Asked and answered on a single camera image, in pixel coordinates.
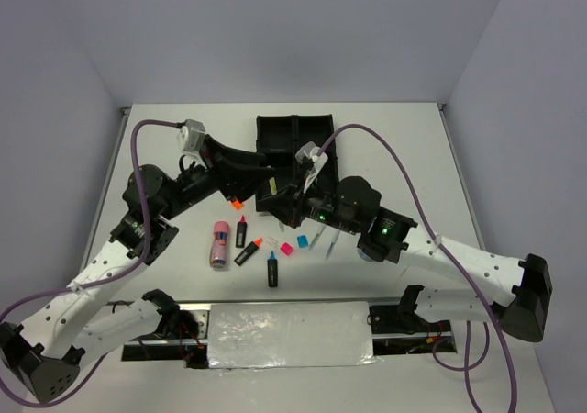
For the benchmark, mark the pink tip black highlighter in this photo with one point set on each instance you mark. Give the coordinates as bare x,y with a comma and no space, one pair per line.
241,233

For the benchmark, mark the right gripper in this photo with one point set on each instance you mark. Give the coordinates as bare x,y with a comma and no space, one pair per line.
291,209

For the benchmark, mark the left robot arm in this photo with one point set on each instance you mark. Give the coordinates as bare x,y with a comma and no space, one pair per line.
47,351

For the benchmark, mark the blue slim pen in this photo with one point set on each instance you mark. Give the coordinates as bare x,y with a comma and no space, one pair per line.
332,244

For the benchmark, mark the pink highlighter cap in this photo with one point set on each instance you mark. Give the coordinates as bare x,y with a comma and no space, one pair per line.
287,249

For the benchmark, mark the blue highlighter cap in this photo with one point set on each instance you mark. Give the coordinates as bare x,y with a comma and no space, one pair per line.
302,241

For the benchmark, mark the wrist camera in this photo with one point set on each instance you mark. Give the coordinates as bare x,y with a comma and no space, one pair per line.
191,137
313,160

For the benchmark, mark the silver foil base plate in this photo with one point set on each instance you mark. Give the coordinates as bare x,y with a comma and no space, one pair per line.
289,335

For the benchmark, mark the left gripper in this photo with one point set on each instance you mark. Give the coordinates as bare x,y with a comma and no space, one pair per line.
227,165

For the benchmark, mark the green slim pen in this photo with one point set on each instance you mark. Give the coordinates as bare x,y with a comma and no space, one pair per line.
316,237

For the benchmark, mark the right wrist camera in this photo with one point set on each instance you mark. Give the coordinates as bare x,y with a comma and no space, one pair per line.
313,160

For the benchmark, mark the orange tip black highlighter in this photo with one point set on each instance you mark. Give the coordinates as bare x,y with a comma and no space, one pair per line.
248,251

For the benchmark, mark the black compartment tray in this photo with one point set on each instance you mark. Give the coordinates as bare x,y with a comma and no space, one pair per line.
280,138

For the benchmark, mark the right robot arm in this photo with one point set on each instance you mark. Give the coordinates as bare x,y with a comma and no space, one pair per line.
515,293

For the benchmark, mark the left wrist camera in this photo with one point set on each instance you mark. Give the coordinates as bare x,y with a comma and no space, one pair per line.
191,137

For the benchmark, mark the blue tip black highlighter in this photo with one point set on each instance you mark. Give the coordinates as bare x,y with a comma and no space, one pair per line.
272,270

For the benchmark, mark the pink bottle of pens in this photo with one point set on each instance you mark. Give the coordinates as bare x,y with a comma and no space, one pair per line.
219,248

